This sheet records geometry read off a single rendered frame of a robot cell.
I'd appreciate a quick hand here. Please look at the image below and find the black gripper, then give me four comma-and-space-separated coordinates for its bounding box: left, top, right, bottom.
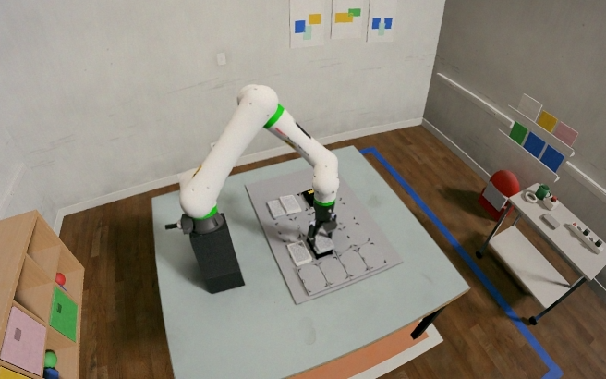
308, 211, 337, 247

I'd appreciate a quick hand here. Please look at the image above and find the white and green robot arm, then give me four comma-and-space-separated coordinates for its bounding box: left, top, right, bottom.
165, 84, 339, 235

